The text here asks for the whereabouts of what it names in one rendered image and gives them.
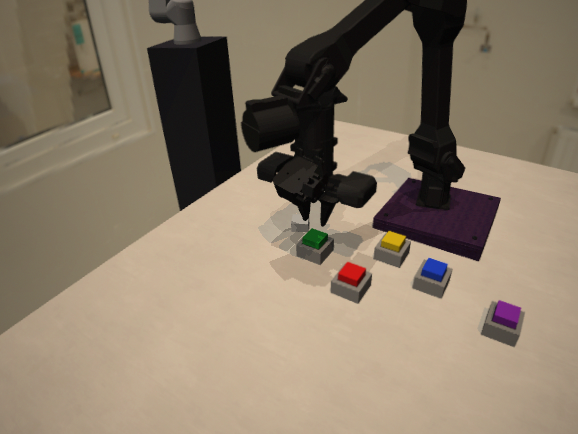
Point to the small beige block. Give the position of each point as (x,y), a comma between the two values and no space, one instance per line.
(298,224)

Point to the red button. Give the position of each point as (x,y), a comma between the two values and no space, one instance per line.
(351,282)

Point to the yellow button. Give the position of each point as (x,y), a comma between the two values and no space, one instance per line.
(392,249)

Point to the green button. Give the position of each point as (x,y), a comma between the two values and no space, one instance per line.
(315,246)

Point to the purple button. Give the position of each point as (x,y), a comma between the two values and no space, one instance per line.
(503,323)

